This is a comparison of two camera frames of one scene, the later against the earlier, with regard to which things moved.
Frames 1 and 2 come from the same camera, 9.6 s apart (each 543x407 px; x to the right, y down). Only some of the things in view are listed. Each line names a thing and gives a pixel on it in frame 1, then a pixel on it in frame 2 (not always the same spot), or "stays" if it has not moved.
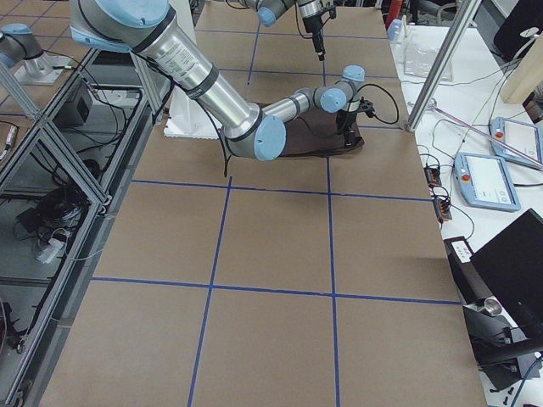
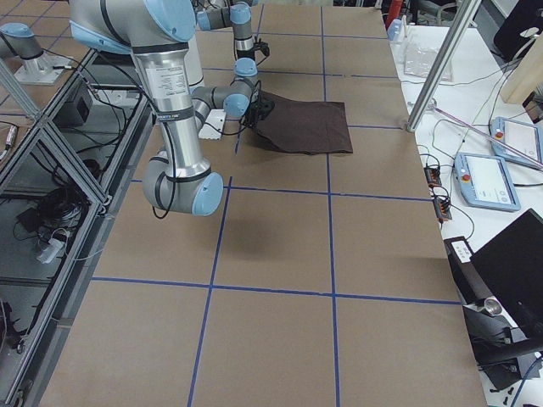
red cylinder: x=394 y=8 stays
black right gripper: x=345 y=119 -> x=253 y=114
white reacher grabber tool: x=432 y=105 stays
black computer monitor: x=526 y=14 stays
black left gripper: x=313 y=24 -> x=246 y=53
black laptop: x=509 y=269 stays
